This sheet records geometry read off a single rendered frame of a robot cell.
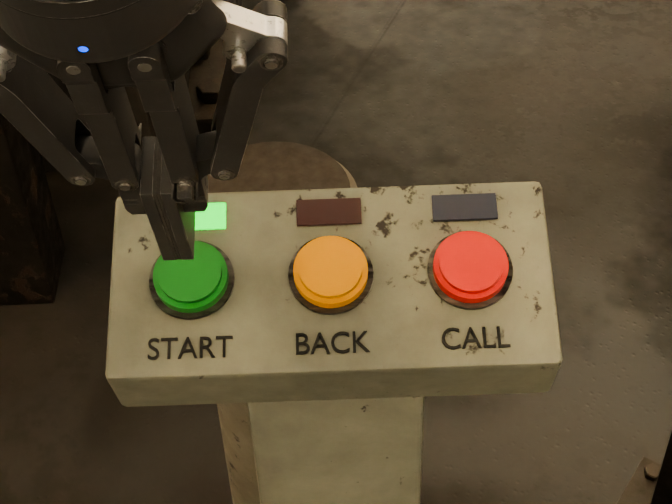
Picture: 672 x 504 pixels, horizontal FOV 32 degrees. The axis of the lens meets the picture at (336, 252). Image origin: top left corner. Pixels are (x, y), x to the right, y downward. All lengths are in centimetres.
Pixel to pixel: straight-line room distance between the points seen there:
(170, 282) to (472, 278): 16
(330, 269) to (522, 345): 11
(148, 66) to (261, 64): 4
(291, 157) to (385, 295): 23
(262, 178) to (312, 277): 21
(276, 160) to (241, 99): 37
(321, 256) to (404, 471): 16
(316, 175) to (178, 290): 22
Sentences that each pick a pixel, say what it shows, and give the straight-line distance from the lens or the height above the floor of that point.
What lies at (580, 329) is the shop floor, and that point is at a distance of 142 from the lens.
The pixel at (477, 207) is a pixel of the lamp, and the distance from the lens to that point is 65.
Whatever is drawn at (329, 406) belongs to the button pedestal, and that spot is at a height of 53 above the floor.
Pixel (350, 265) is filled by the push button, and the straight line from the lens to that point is 62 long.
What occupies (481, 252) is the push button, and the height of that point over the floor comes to 61.
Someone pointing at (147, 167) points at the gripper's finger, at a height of 72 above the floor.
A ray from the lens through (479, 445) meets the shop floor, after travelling 130.
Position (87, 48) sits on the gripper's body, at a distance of 39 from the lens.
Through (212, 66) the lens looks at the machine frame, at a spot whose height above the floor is 7.
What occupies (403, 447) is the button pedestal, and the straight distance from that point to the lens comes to 69.
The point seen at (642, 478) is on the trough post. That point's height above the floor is 1.
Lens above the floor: 105
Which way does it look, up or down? 45 degrees down
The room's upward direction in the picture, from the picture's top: 2 degrees counter-clockwise
